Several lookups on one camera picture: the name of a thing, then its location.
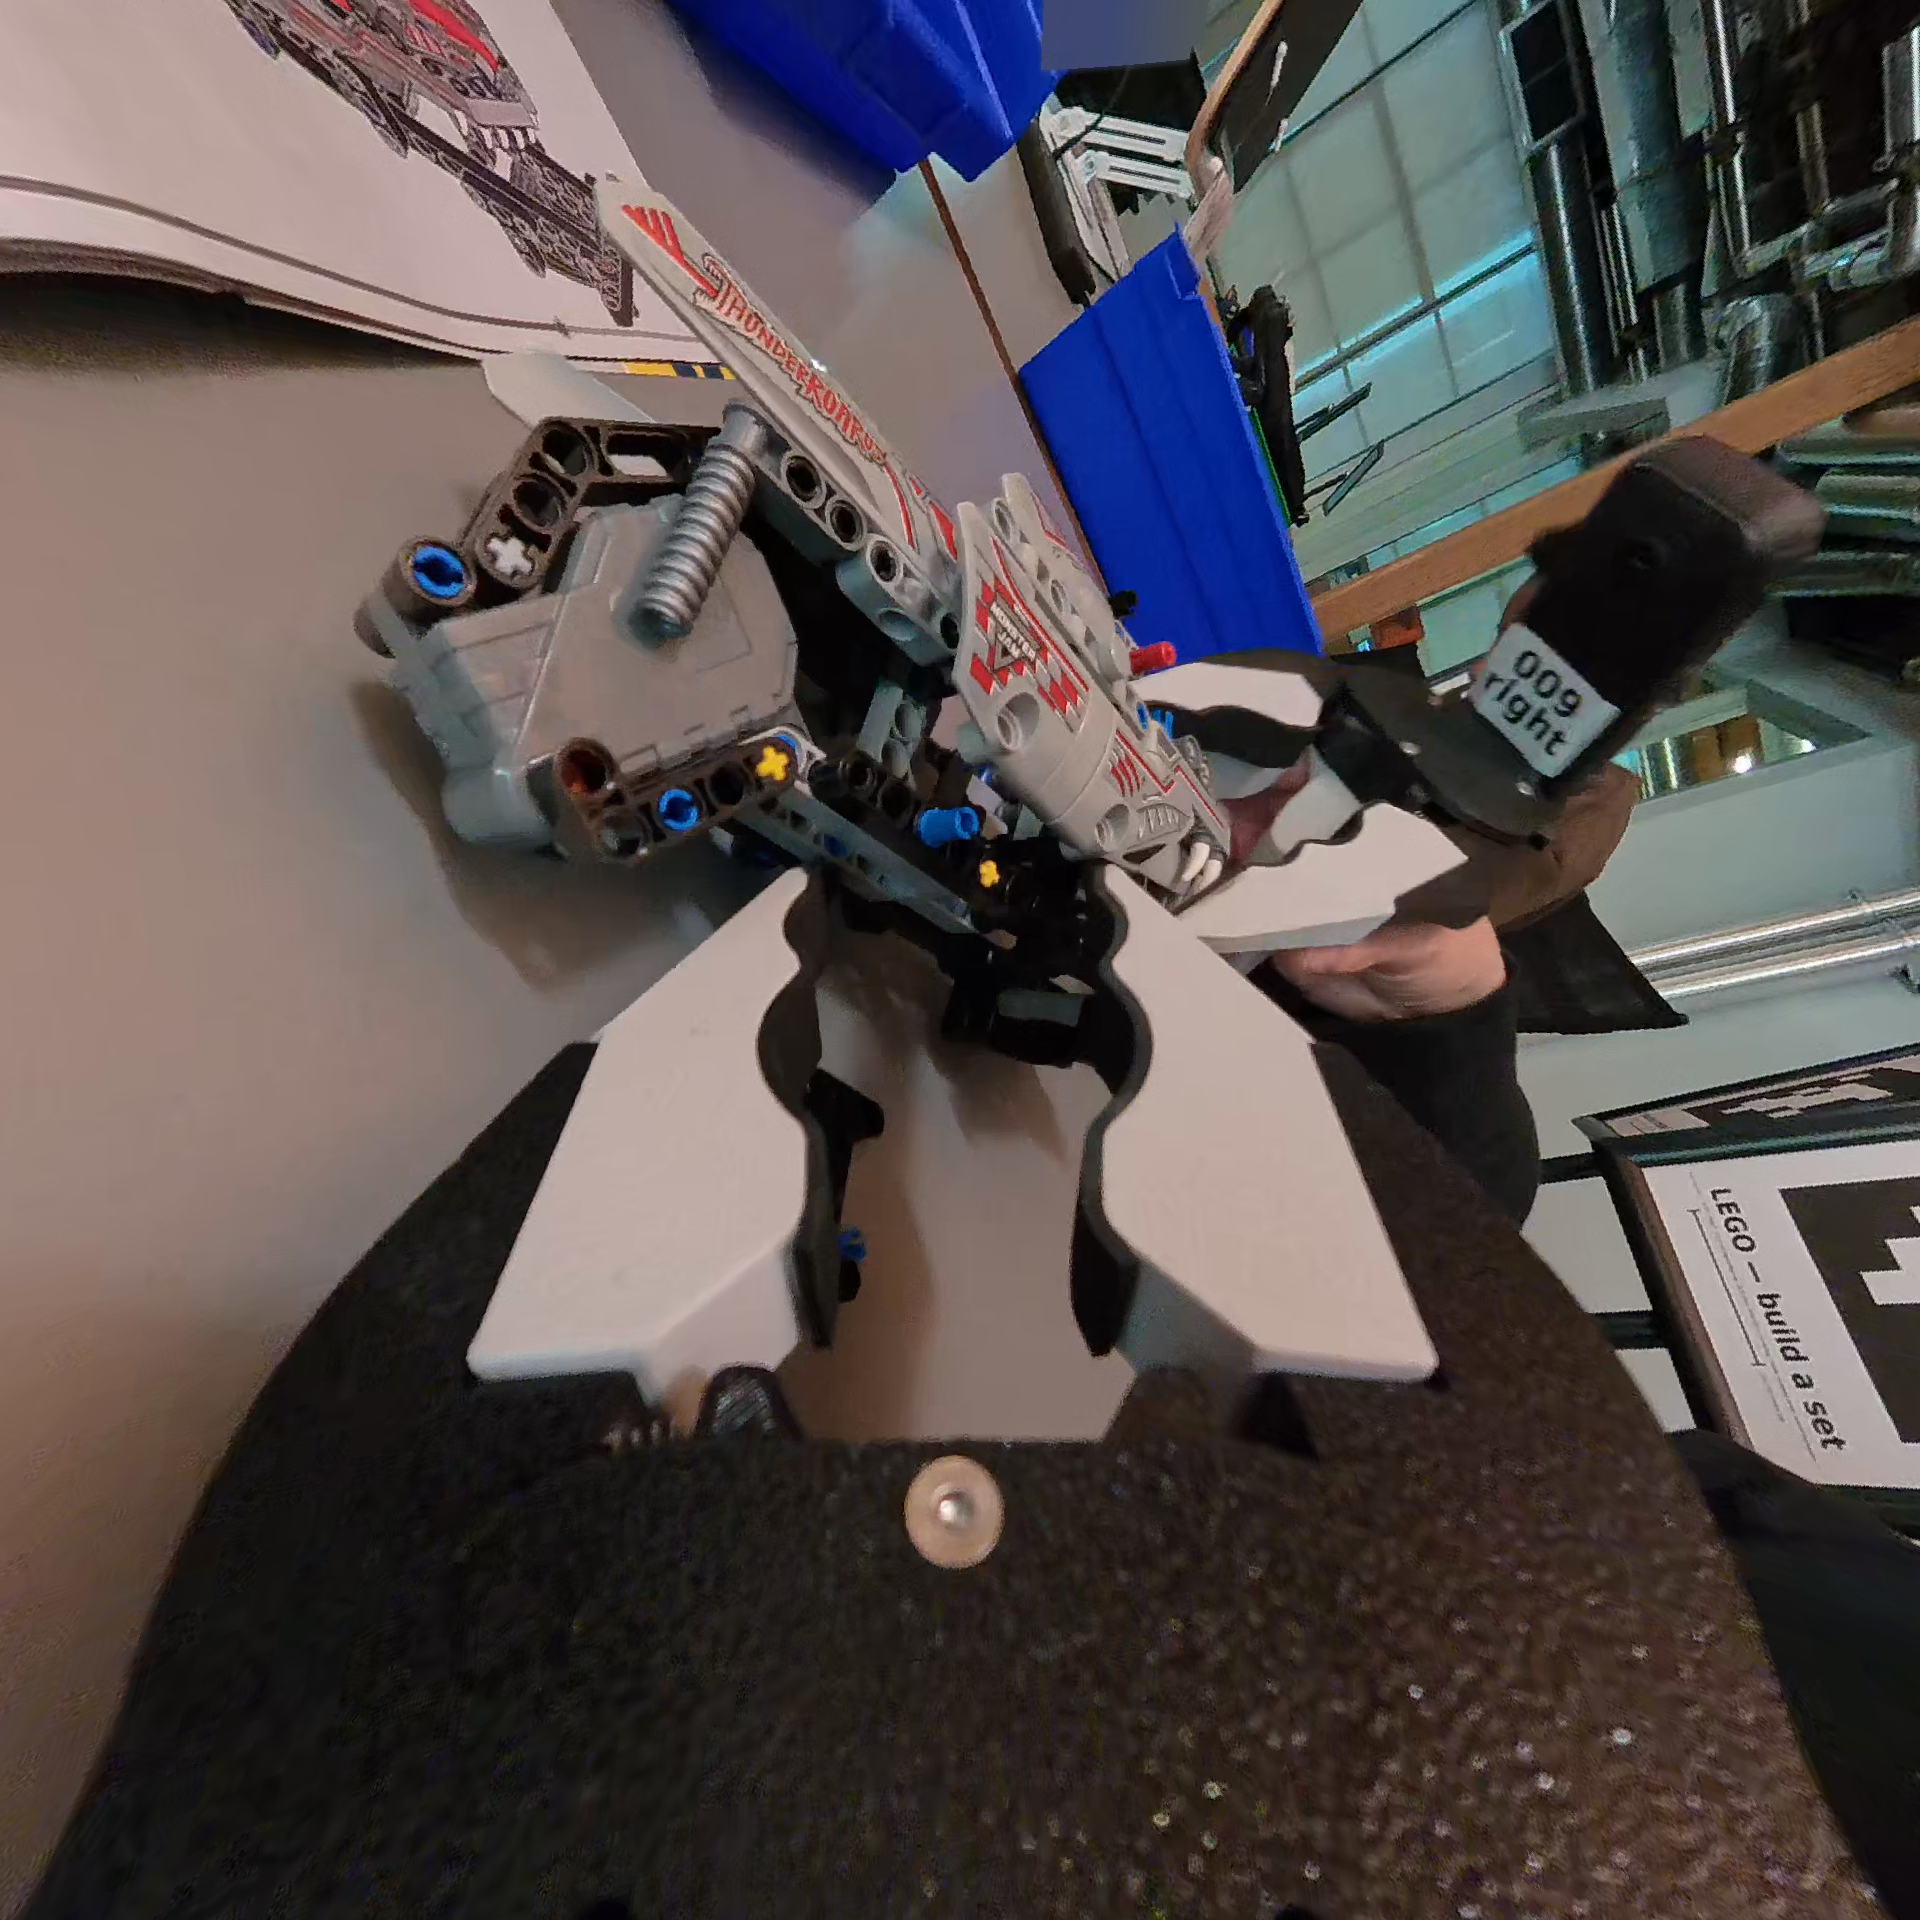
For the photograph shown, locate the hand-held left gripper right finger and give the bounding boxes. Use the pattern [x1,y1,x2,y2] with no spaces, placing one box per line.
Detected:
[1070,867,1443,1384]

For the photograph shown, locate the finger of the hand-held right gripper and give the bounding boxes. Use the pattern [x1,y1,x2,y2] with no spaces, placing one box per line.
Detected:
[1136,650,1353,771]
[1198,751,1472,958]

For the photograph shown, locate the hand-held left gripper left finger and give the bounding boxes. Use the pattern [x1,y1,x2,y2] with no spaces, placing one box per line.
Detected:
[464,874,842,1420]

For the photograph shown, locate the grey red brick model car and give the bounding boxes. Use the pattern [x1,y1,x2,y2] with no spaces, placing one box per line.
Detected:
[355,176,1249,1071]

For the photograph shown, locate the person's right forearm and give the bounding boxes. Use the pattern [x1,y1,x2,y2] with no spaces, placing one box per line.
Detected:
[1290,892,1691,1225]

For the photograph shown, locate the grey desk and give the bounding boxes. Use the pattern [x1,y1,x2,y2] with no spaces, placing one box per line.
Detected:
[0,0,1142,1871]

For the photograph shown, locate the person's right hand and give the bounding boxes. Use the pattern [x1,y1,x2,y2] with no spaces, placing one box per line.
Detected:
[1272,914,1510,1030]

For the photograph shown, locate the blue plastic bin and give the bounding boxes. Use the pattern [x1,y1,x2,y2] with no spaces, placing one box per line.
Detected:
[1018,230,1325,664]
[662,0,1059,178]

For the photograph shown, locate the black equipment pile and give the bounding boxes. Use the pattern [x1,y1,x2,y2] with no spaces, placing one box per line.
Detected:
[1222,287,1299,528]

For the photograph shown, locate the grey metal pipes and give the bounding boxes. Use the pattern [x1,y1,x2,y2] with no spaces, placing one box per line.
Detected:
[1628,886,1920,1008]

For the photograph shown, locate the silver ventilation ducts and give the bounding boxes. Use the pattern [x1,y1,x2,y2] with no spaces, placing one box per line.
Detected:
[1499,0,1920,454]

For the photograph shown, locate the black framed printed sign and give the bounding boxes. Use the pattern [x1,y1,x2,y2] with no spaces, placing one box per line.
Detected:
[1572,1049,1920,1526]

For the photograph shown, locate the white metal stand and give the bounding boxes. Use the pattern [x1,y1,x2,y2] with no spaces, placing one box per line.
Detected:
[1042,97,1225,203]

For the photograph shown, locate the dark board wooden edge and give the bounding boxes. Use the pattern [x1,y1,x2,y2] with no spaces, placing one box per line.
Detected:
[1184,0,1360,203]

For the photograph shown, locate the open instruction booklet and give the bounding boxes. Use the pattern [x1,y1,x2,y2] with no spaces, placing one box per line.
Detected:
[0,0,723,369]

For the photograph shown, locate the wooden post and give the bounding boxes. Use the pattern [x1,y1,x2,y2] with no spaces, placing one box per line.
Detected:
[1309,315,1920,650]

